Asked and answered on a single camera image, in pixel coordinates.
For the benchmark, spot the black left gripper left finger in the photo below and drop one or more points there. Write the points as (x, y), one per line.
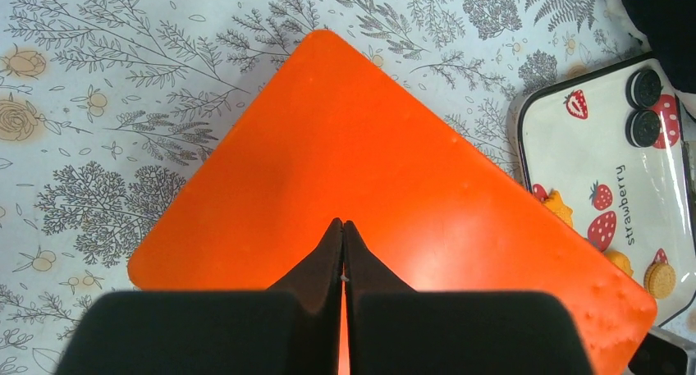
(291, 327)

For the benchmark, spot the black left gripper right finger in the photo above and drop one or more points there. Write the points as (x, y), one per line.
(394, 329)

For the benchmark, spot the orange tin lid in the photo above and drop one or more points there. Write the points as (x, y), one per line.
(332, 136)

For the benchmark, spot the white strawberry tray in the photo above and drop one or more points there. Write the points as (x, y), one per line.
(571, 138)

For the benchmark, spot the metal serving tongs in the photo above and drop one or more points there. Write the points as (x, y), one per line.
(663, 352)

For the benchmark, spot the orange swirl cookie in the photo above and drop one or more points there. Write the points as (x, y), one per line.
(620, 260)
(555, 204)

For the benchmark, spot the round tan biscuit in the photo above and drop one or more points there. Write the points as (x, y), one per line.
(659, 280)

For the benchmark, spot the black sandwich cookie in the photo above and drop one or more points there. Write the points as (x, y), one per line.
(642, 128)
(643, 88)

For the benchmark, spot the checkered black white pillow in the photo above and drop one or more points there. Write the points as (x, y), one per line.
(666, 28)

